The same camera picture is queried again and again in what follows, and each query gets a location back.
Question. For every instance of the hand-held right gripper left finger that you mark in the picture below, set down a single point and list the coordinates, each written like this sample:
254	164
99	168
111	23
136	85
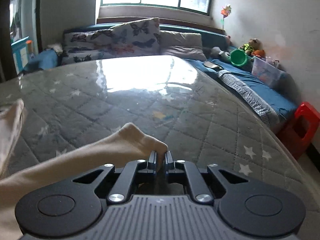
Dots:
153	162

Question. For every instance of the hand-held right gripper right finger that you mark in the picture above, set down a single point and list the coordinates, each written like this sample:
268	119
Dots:
168	162

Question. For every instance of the beige garment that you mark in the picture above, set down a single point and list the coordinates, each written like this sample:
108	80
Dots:
100	152

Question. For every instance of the dark flat object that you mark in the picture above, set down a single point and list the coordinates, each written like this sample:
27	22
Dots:
212	65

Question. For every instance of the beige cushion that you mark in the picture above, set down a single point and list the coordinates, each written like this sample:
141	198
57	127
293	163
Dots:
180	45

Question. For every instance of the grey plush toy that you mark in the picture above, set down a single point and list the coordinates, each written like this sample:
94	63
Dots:
218	53

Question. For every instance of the green plastic bucket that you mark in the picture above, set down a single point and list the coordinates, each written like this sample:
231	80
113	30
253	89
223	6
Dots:
237	57

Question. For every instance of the butterfly print cushion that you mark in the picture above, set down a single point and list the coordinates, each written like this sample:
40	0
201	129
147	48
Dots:
137	33
85	45

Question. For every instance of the red plastic stool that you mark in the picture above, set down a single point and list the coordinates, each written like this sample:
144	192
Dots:
295	130

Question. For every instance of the clear plastic storage box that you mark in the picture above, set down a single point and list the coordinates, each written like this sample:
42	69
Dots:
267	72

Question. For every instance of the pink plush toy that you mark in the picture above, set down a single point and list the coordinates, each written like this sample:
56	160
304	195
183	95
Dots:
228	39

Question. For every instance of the orange plush toy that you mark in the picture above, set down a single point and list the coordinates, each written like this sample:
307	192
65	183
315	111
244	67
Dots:
258	53

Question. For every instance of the plush teddy bear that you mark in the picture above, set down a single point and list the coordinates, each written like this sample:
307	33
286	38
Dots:
250	46

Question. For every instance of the blue quilted armrest cover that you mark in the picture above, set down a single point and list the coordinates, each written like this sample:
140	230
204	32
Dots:
42	61

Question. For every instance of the beige knitted throw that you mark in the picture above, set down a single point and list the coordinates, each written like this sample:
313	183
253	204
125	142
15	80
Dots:
56	48

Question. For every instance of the orange container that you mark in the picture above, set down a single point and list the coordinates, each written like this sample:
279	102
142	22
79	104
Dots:
29	43

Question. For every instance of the blue white small cabinet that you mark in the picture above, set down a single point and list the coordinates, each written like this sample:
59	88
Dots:
21	52

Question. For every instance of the hanging grey towel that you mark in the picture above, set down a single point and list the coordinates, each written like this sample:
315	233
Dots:
16	22

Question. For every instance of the dark wooden door frame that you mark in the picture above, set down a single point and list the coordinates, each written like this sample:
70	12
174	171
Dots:
38	17

